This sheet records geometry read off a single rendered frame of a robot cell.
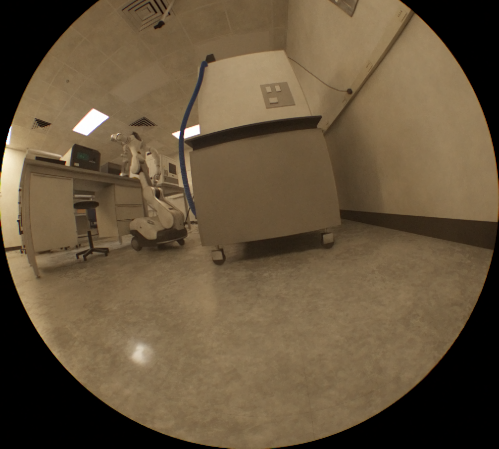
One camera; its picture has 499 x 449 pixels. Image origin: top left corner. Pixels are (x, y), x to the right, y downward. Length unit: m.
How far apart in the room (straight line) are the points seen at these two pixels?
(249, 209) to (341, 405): 0.82
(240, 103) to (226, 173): 0.45
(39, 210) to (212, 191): 1.51
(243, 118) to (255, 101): 0.14
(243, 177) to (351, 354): 0.82
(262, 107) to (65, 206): 1.80
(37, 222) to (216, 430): 1.64
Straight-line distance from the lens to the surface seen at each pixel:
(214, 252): 0.94
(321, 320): 0.45
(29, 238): 1.67
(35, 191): 1.72
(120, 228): 2.09
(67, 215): 1.77
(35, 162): 1.73
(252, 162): 0.85
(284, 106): 1.02
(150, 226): 1.72
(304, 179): 0.85
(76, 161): 1.96
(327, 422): 0.32
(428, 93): 0.94
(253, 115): 0.98
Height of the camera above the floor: 0.31
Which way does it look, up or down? 2 degrees up
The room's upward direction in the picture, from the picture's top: 9 degrees counter-clockwise
